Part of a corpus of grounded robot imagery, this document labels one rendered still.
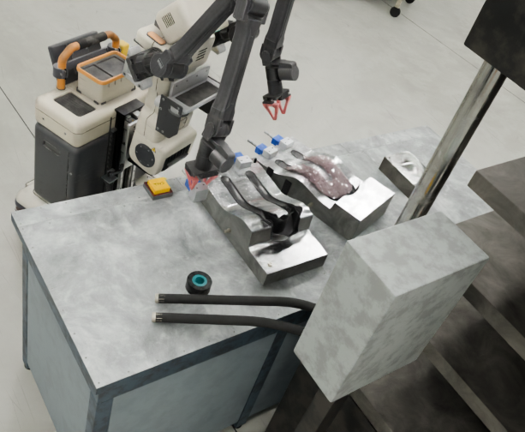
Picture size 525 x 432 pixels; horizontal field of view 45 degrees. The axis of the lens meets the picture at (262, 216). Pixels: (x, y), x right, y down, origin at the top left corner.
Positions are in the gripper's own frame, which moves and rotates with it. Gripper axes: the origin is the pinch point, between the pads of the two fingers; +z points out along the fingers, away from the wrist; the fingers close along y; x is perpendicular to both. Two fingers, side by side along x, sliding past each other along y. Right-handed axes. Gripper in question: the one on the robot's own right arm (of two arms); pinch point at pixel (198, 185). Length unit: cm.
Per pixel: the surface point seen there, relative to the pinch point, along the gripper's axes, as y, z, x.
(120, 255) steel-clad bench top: -30.8, 13.7, -9.3
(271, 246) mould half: 15.0, 7.5, -27.3
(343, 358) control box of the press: -17, -31, -86
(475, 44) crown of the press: 15, -90, -57
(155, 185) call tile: -7.1, 11.3, 14.2
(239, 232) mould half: 6.9, 6.3, -19.1
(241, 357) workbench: -3, 33, -49
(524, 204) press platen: 27, -63, -82
